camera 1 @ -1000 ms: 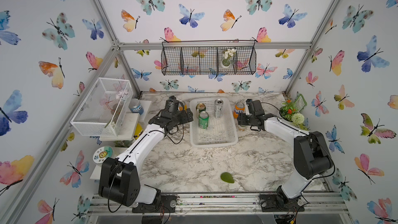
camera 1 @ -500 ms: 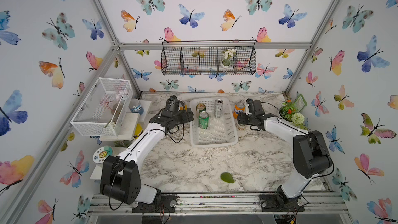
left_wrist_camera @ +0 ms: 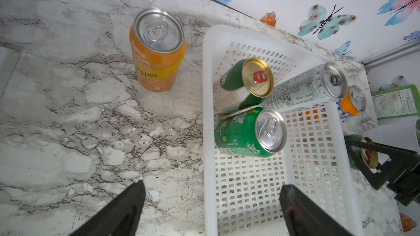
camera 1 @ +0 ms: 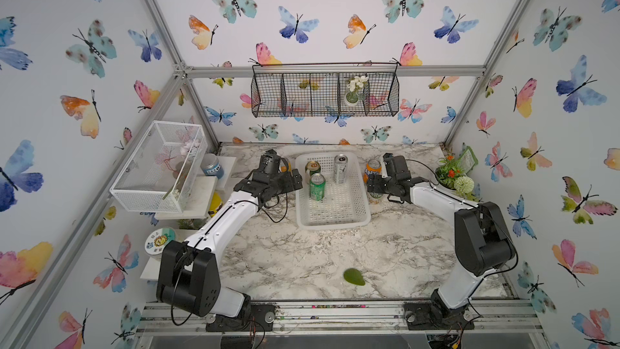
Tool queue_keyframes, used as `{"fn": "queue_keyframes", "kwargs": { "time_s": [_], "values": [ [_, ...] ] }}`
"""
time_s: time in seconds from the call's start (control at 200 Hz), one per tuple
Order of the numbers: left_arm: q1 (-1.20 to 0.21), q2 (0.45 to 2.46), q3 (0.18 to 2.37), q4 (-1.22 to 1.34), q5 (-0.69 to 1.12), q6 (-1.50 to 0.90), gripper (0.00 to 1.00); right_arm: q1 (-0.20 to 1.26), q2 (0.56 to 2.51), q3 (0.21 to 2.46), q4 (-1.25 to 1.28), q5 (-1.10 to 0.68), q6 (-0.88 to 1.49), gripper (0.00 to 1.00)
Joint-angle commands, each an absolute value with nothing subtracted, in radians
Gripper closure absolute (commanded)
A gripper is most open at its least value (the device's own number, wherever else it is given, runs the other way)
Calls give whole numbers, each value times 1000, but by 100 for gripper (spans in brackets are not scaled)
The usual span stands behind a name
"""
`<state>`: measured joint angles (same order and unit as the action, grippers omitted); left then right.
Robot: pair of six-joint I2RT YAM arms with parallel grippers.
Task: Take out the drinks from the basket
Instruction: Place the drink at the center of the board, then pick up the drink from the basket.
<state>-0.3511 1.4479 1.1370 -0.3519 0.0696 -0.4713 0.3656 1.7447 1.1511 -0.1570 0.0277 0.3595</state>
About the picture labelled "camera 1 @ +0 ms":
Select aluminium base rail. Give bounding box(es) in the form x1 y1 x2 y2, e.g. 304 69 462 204
137 298 548 348

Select white stepped shelf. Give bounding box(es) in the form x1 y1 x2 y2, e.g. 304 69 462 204
140 156 241 282

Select white wire mesh box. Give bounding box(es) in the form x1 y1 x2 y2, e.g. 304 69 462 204
110 121 208 213

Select green soda can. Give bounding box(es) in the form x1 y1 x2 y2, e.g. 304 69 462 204
309 173 326 201

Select white plastic perforated basket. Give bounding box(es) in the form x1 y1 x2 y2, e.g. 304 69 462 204
295 151 371 230

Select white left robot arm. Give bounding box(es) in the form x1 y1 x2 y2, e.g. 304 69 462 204
156 150 303 322

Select orange Fanta can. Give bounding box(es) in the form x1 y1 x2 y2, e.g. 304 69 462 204
363 159 382 184

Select blue white can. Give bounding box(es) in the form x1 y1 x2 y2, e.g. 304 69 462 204
200 153 224 179

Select white flowers in vase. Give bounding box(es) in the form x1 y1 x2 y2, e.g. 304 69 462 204
345 75 369 107

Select black wire wall basket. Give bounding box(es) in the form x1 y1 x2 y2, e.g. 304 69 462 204
250 62 400 118

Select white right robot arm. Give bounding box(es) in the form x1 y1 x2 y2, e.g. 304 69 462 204
367 153 518 323

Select silver drink can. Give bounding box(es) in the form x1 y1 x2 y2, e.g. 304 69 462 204
334 153 348 184

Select green leaf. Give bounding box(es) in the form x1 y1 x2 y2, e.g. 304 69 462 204
343 268 366 286

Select potted flower plant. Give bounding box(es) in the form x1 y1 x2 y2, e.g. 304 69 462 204
434 155 481 202

